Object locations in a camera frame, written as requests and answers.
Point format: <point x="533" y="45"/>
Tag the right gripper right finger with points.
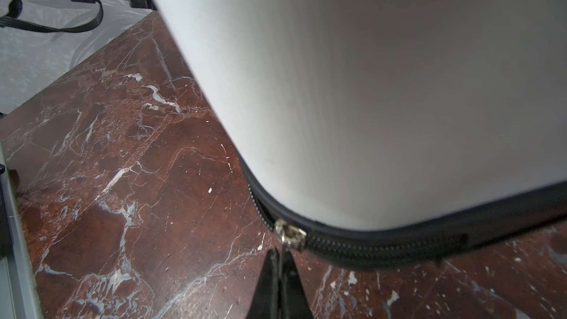
<point x="293" y="300"/>

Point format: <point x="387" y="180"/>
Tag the black and white suitcase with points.
<point x="388" y="132"/>

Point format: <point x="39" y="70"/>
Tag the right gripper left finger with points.
<point x="265" y="300"/>

